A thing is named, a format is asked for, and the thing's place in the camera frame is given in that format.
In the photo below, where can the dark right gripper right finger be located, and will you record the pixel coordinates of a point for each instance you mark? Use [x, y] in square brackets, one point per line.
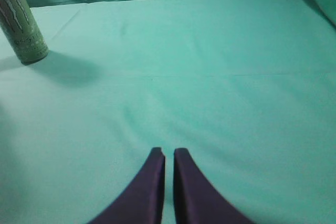
[195, 198]

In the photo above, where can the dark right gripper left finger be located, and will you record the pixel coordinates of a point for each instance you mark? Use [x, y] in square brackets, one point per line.
[143, 199]

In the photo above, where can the light green Monster can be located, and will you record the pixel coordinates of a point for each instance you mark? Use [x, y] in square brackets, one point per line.
[22, 31]

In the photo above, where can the green table cloth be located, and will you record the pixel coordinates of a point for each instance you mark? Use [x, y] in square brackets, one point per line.
[247, 86]

